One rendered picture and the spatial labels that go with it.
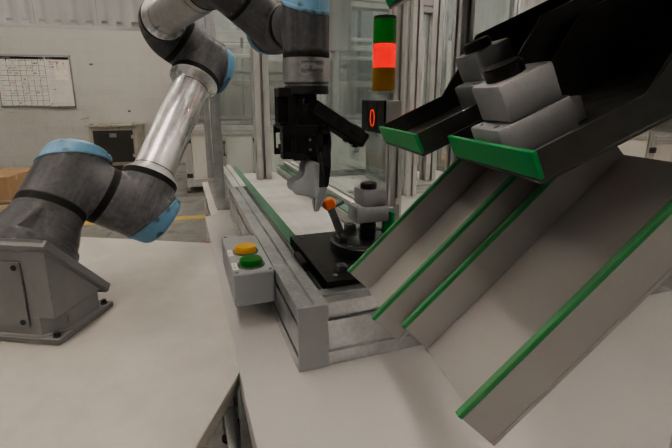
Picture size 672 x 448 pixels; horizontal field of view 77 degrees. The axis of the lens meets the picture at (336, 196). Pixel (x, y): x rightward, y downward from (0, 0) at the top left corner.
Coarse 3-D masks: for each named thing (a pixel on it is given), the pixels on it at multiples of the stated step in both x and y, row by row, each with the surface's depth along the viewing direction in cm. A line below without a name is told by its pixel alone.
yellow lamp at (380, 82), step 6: (372, 72) 94; (378, 72) 92; (384, 72) 92; (390, 72) 92; (372, 78) 94; (378, 78) 92; (384, 78) 92; (390, 78) 92; (372, 84) 94; (378, 84) 92; (384, 84) 92; (390, 84) 92; (372, 90) 95; (378, 90) 93; (384, 90) 92; (390, 90) 93
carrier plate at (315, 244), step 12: (300, 240) 84; (312, 240) 84; (324, 240) 84; (300, 252) 80; (312, 252) 77; (324, 252) 77; (312, 264) 72; (324, 264) 72; (348, 264) 72; (324, 276) 67; (336, 276) 67; (348, 276) 67; (324, 288) 67
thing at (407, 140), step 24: (552, 0) 54; (576, 0) 41; (600, 0) 42; (504, 24) 53; (528, 24) 54; (552, 24) 41; (528, 48) 41; (552, 48) 42; (456, 72) 54; (456, 96) 54; (408, 120) 54; (432, 120) 53; (456, 120) 42; (408, 144) 45; (432, 144) 42
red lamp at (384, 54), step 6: (378, 48) 91; (384, 48) 90; (390, 48) 91; (378, 54) 91; (384, 54) 91; (390, 54) 91; (378, 60) 91; (384, 60) 91; (390, 60) 91; (378, 66) 92; (384, 66) 91; (390, 66) 92
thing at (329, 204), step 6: (330, 198) 75; (324, 204) 74; (330, 204) 74; (336, 204) 75; (330, 210) 75; (330, 216) 76; (336, 216) 76; (336, 222) 76; (336, 228) 76; (342, 228) 77; (342, 234) 77
